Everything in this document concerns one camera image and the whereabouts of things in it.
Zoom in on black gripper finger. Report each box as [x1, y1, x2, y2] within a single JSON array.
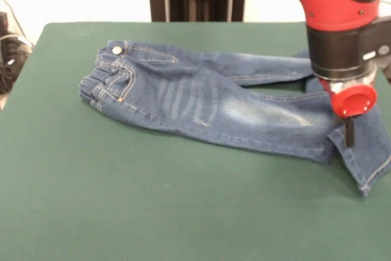
[[345, 116, 356, 147]]

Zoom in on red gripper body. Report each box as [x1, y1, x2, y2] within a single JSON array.
[[319, 79, 377, 119]]

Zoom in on dark green table cloth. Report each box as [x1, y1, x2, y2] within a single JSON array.
[[0, 21, 391, 261]]

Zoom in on blue denim jeans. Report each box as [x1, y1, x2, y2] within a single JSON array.
[[78, 39, 391, 198]]

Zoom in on black equipment pile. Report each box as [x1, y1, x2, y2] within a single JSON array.
[[0, 12, 34, 94]]

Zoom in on pale cable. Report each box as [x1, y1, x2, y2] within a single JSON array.
[[0, 0, 31, 48]]

